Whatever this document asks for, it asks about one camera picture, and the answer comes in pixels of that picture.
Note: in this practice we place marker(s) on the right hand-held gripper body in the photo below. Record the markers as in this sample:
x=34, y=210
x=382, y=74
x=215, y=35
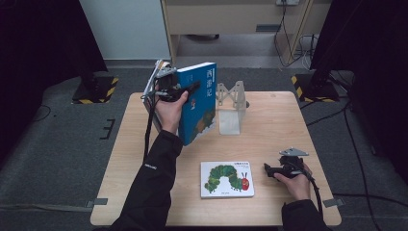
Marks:
x=292, y=168

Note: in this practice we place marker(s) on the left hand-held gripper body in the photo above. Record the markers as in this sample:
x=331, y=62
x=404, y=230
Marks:
x=168, y=88

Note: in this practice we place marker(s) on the blue paperback book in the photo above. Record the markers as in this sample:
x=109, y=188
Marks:
x=202, y=109

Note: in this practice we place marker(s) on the portrait cover magazine red title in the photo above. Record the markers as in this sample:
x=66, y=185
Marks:
x=157, y=64

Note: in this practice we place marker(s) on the dark illustrated magazine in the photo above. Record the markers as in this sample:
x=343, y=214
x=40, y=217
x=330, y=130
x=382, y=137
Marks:
x=156, y=122

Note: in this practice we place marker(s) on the white caterpillar picture book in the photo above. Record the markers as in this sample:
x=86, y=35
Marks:
x=224, y=190

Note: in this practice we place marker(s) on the grey expandable metal book rack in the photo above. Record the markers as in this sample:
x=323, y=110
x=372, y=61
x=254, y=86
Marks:
x=229, y=123

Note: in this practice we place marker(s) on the person's right hand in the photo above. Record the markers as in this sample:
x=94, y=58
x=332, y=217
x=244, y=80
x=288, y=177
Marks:
x=298, y=187

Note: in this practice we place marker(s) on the person's left hand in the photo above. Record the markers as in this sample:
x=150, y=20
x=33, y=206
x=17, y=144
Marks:
x=170, y=115

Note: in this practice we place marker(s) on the grey tape piece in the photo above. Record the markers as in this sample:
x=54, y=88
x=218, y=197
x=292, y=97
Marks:
x=333, y=202
x=99, y=202

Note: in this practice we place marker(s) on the white cabinet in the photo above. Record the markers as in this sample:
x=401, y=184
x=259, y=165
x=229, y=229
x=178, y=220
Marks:
x=128, y=29

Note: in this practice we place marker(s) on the black stand base striped edge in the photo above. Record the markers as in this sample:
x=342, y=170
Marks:
x=316, y=88
x=96, y=89

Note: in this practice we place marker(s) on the light wooden desk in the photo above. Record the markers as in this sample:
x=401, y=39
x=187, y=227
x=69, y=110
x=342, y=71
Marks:
x=224, y=19

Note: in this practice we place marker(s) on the white power strip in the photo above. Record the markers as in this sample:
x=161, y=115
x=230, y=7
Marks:
x=287, y=2

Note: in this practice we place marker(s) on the black curtain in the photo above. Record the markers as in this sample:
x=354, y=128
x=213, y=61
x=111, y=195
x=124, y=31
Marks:
x=38, y=48
x=378, y=48

